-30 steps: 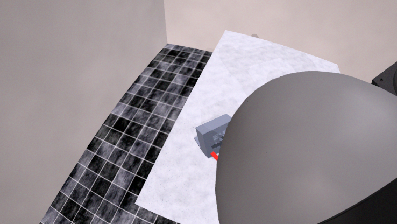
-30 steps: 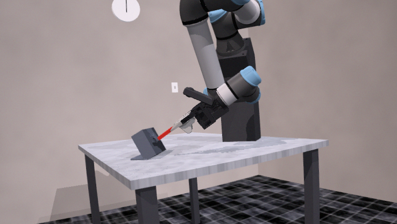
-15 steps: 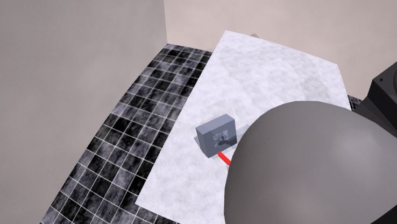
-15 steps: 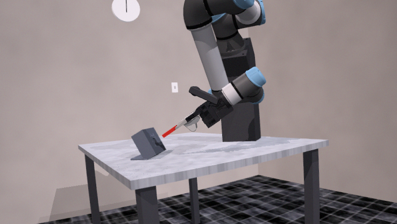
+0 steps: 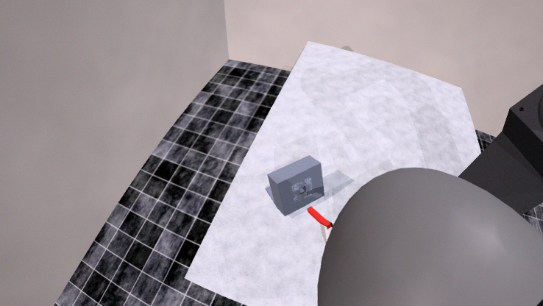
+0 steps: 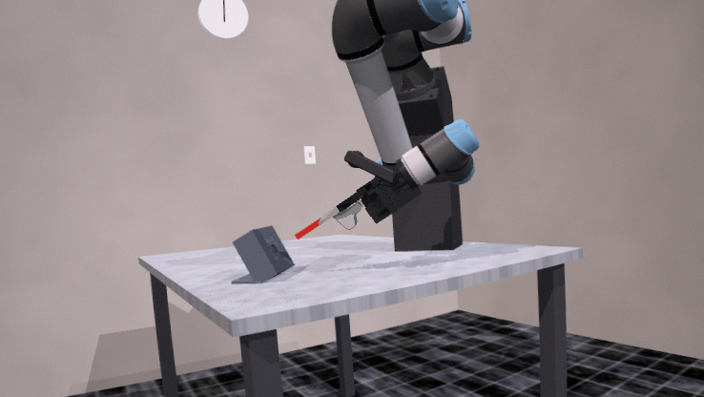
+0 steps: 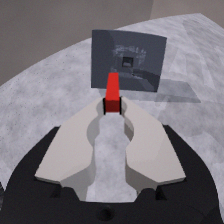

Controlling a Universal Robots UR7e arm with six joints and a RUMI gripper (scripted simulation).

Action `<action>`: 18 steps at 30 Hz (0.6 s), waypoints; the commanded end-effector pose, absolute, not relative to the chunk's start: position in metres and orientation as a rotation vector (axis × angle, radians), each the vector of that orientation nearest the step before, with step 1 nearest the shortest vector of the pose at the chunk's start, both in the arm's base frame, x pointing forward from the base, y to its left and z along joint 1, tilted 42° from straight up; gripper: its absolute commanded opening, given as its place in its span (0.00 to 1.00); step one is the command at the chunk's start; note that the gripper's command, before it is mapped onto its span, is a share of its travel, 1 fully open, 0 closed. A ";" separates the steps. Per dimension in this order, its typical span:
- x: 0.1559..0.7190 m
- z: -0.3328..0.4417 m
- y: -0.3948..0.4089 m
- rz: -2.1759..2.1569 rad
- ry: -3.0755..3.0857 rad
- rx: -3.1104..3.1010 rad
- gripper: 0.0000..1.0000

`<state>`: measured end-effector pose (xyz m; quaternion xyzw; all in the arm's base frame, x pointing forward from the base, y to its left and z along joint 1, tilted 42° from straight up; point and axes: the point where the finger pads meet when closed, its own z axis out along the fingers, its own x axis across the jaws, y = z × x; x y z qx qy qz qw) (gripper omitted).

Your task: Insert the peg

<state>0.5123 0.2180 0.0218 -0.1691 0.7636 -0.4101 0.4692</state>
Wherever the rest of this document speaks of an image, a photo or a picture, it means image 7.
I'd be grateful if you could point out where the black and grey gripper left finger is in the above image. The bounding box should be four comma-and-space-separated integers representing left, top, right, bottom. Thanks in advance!
0, 96, 106, 224

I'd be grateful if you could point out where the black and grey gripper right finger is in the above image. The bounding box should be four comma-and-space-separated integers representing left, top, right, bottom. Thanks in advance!
119, 96, 224, 224

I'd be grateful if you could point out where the dark grey panel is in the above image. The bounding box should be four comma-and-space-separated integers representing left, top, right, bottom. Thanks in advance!
91, 29, 167, 93

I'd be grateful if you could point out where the red rectangular peg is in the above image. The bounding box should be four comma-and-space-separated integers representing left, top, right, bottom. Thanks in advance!
105, 73, 120, 112

